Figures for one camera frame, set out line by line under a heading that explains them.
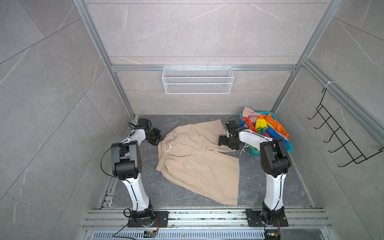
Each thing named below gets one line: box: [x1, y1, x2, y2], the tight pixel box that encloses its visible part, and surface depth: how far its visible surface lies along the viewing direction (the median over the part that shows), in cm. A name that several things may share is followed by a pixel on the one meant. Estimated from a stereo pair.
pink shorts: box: [242, 106, 261, 124], surface depth 109 cm
